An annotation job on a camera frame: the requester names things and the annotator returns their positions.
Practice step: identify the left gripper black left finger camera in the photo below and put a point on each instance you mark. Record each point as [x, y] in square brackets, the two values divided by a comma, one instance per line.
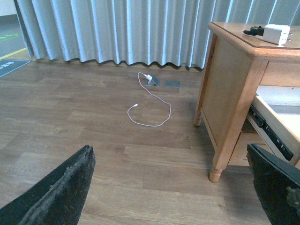
[57, 199]

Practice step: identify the light grey curtain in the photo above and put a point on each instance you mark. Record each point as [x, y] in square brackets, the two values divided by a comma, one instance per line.
[147, 31]

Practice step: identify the open floor socket box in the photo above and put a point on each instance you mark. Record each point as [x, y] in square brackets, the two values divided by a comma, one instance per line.
[153, 82]

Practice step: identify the dark floor sign mat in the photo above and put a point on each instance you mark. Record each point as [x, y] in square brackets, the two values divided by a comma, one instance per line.
[9, 65]

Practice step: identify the closed floor socket plate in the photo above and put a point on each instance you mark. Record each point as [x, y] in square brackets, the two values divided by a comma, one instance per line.
[172, 84]

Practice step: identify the black drawer slide rail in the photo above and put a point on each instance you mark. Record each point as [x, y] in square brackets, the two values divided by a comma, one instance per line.
[261, 123]

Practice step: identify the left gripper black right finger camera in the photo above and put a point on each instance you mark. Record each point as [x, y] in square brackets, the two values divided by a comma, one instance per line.
[277, 184]

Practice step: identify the white charger adapter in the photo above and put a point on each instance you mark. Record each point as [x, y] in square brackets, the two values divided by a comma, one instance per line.
[276, 34]

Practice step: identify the wooden drawer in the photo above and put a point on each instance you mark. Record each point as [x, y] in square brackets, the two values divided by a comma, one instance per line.
[280, 106]
[239, 154]

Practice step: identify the wooden nightstand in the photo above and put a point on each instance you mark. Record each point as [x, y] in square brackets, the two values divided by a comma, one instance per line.
[237, 64]

